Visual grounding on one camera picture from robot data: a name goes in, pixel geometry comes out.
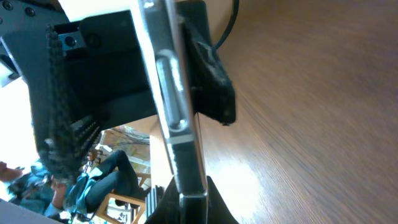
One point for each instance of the wooden chair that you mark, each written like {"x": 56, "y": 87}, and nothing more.
{"x": 136, "y": 213}

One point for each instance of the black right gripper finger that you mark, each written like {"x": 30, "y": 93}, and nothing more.
{"x": 168, "y": 210}

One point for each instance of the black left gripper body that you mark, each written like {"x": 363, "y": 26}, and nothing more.
{"x": 95, "y": 60}

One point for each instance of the black Galaxy smartphone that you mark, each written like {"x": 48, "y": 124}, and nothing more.
{"x": 159, "y": 35}

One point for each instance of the seated person in background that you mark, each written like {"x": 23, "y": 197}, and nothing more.
{"x": 114, "y": 174}

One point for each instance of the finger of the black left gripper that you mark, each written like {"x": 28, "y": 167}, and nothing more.
{"x": 65, "y": 140}
{"x": 211, "y": 89}

